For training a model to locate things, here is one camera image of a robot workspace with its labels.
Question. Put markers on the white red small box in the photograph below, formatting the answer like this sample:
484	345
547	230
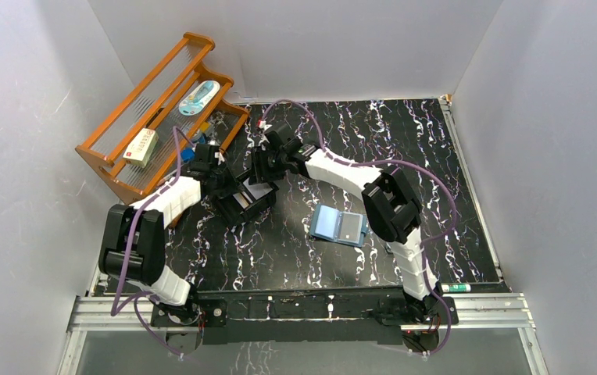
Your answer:
140	149

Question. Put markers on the orange wooden shelf rack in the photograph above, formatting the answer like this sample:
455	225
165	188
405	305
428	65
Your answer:
154	104

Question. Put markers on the blue card holder wallet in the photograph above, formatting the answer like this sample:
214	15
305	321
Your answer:
326	222

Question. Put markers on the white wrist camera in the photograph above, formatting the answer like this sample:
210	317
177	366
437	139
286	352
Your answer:
265	129
218	157

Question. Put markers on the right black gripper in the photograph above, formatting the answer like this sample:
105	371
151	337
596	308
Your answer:
259	172

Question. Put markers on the white card stack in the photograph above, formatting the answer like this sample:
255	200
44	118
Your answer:
251	193

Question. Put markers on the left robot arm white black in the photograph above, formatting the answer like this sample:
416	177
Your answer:
134	245

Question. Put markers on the black credit card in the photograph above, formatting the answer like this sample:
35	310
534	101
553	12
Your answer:
351	228

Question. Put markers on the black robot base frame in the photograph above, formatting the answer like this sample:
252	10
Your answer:
377	314

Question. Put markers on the light blue oval case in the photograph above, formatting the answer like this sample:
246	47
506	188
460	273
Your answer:
199	98

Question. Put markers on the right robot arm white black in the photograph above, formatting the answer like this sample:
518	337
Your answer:
392	207

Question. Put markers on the green white marker pen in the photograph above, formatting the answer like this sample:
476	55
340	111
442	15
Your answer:
456	288

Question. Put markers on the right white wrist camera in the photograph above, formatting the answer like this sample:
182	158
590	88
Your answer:
265	129

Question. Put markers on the blue small object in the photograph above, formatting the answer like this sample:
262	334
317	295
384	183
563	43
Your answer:
188	153

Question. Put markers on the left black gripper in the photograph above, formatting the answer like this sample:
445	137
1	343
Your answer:
230	194

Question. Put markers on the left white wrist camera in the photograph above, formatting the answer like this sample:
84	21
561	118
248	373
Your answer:
218	157

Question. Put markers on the black plastic card box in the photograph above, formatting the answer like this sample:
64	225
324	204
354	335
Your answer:
233	214

